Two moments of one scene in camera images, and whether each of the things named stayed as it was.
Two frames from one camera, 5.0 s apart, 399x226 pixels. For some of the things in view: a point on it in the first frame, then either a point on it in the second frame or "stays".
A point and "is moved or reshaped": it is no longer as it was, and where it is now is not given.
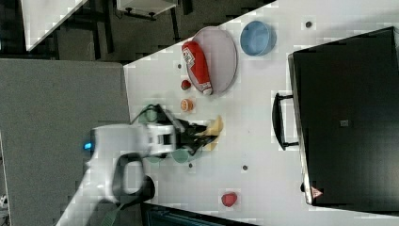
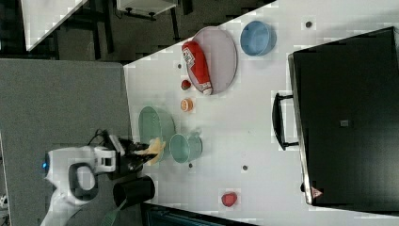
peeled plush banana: [214, 129] is moved or reshaped
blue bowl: [258, 38] stays
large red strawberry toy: [229, 199] stays
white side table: [41, 18] stays
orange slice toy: [186, 104] stays
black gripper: [187, 136] → [134, 163]
